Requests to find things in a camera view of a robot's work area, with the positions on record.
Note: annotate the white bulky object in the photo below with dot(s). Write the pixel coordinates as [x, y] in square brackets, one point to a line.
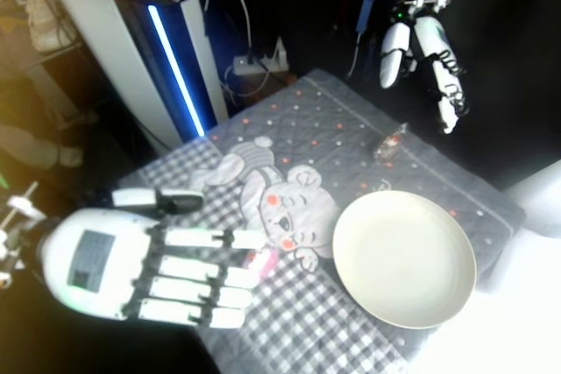
[539, 199]

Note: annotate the white tower with blue light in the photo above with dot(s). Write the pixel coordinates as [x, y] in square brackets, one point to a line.
[109, 41]

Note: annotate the white fabric item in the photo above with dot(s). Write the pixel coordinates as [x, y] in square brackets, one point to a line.
[44, 19]

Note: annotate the pink candy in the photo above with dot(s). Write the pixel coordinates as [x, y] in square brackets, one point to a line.
[265, 262]

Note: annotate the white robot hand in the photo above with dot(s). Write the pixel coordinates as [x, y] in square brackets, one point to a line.
[96, 260]
[431, 37]

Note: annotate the beige fabric item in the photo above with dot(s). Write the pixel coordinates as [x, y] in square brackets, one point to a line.
[30, 146]

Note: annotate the white power strip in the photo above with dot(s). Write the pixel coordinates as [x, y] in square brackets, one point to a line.
[245, 65]

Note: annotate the cream round plate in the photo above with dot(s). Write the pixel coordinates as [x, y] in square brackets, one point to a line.
[403, 260]

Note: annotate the dark candy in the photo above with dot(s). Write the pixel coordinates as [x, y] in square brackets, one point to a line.
[388, 144]

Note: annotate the grey quilt with printed bear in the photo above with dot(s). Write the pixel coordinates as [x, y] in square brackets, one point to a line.
[307, 312]

